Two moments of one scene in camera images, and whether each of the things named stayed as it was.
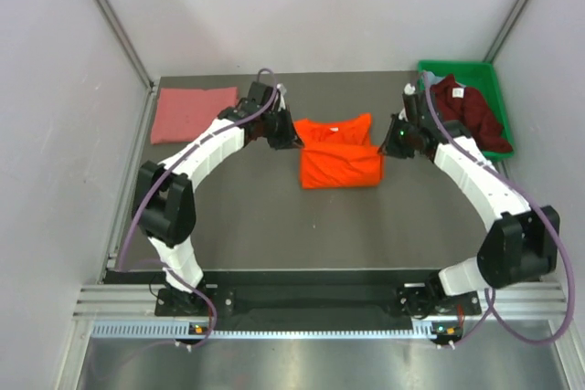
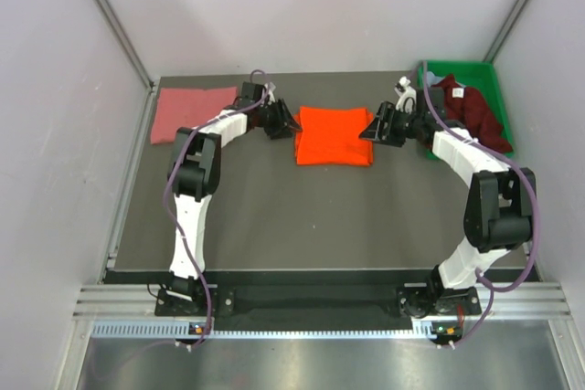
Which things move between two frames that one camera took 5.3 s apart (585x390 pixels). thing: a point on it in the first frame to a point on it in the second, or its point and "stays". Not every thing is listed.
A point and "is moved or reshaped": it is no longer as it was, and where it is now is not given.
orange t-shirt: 336,152 is moved or reshaped
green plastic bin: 481,77 stays
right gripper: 389,147 to 376,131
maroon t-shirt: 468,106 stays
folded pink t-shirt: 181,112 stays
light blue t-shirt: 430,79 stays
